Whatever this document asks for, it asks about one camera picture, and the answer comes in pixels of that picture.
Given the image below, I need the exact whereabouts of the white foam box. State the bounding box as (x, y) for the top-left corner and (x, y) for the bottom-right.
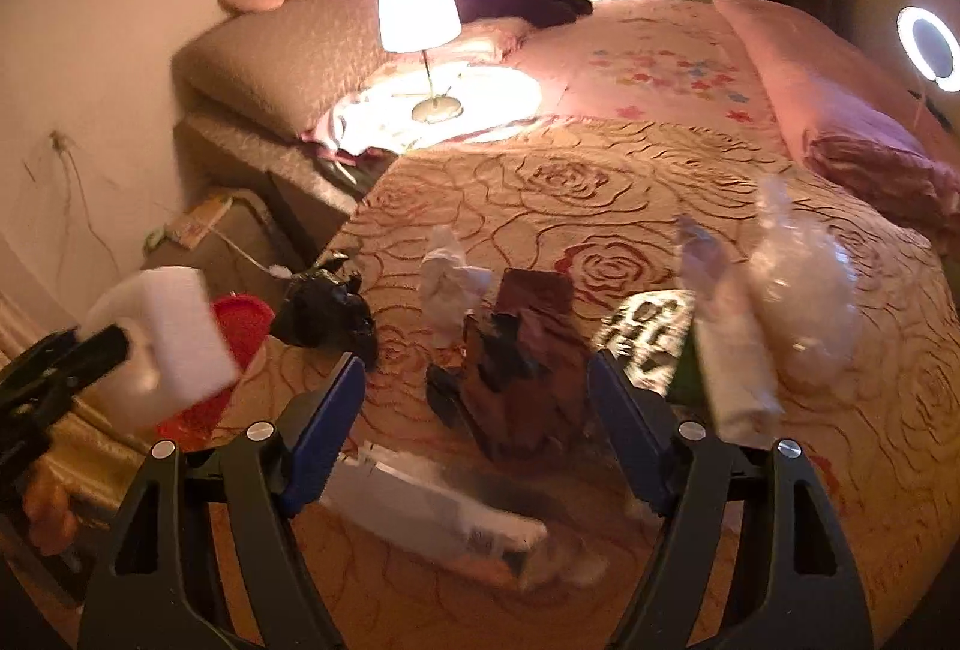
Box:
(82, 266), (242, 430)

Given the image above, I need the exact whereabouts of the brown wrapper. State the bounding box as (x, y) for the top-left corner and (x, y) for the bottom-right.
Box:
(426, 267), (593, 460)

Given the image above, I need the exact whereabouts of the white printed package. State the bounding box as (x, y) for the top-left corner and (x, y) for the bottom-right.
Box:
(322, 440), (550, 580)

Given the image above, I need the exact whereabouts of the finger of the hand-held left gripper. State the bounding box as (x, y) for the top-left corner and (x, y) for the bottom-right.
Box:
(43, 324), (133, 396)

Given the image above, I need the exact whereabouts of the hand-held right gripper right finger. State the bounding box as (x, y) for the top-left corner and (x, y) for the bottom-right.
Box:
(587, 350), (875, 650)

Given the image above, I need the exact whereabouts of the red waste bin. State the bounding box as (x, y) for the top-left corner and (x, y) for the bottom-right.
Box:
(156, 292), (277, 455)

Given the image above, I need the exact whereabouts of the mauve folded cloth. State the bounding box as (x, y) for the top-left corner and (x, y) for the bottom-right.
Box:
(806, 125), (960, 225)

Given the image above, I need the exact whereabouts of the white squeeze tube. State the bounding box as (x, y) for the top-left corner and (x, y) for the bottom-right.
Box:
(675, 215), (781, 449)

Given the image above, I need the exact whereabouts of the white shade table lamp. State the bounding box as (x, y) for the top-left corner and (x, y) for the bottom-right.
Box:
(377, 0), (464, 122)

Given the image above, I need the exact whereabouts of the small cardboard box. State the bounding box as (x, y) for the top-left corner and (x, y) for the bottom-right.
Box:
(146, 189), (233, 250)

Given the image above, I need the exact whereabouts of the rose pattern blanket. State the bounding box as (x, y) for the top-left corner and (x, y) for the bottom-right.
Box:
(210, 118), (960, 650)

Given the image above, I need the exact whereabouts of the white tissue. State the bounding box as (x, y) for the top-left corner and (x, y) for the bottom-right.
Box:
(418, 226), (496, 347)

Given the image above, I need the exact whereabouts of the beige headboard cushion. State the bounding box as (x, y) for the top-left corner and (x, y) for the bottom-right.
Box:
(172, 0), (421, 142)

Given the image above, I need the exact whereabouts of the person's left hand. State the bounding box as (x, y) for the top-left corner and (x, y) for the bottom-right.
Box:
(21, 468), (80, 558)

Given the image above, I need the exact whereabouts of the clear plastic bag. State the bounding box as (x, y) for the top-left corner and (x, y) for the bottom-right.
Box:
(746, 174), (860, 389)

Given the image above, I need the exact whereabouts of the pink quilt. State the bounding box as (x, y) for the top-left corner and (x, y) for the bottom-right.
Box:
(712, 0), (931, 171)

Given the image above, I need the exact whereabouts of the white ring light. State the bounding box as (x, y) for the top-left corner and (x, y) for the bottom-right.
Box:
(896, 5), (960, 134)

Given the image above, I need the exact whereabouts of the white printed cloth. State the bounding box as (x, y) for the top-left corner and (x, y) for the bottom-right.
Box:
(304, 61), (542, 163)

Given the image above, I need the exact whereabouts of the green printed wrapper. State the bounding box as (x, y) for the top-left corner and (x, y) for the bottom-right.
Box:
(596, 288), (710, 407)

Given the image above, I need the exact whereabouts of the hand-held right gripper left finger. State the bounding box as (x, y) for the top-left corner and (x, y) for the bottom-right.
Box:
(79, 350), (368, 650)

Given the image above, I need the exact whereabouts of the black plastic bag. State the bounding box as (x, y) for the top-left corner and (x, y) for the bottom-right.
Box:
(270, 251), (380, 372)

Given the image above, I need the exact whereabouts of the beige padded bed frame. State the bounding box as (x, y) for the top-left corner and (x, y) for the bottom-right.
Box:
(174, 110), (361, 218)

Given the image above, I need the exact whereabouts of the pink floral bedsheet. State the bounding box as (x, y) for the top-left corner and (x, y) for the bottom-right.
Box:
(502, 0), (788, 157)

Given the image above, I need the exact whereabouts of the wall cable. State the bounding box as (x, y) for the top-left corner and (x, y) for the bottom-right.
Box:
(22, 129), (121, 269)

